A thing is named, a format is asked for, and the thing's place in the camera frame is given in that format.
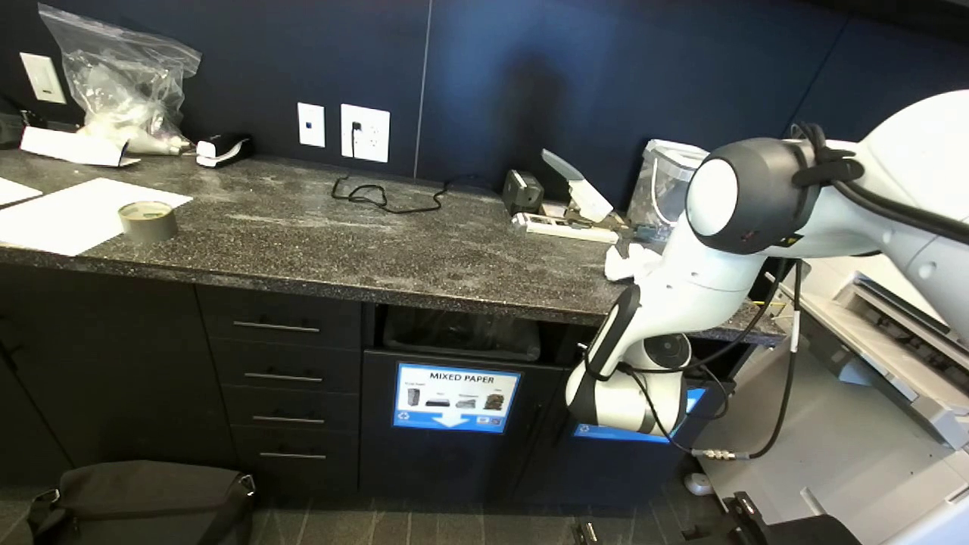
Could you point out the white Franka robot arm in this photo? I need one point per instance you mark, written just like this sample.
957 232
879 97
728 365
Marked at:
909 153

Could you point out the dark recycling bin cabinet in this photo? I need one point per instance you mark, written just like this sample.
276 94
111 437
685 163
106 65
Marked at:
547 473

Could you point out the black wheeled base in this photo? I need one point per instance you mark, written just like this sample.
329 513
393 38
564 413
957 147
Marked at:
798 530

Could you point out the white folded paper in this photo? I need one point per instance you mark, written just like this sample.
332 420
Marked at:
76 150

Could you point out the black tape dispenser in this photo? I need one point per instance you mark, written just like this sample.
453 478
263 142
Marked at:
522 193

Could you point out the blue label with down arrow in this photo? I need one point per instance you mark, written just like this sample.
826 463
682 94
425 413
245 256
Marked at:
455 397

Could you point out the blue label with up arrow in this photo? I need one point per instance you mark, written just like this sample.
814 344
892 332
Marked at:
607 437

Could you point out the grey tape roll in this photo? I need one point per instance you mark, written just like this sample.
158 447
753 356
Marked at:
147 218

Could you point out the dark drawer cabinet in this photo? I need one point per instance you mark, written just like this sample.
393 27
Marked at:
111 374

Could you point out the black bag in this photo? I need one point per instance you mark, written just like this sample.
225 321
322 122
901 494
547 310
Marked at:
154 503

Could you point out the clear plastic bag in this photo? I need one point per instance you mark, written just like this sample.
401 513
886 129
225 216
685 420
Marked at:
122 79

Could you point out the white paper sheet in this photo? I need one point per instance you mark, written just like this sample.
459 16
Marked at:
71 216

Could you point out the white office printer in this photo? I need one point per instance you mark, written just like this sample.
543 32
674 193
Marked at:
859 473

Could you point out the white wall outlet plate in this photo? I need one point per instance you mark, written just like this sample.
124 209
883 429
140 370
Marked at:
365 135

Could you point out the small white switch plate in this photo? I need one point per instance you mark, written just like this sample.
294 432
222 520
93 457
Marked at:
310 125

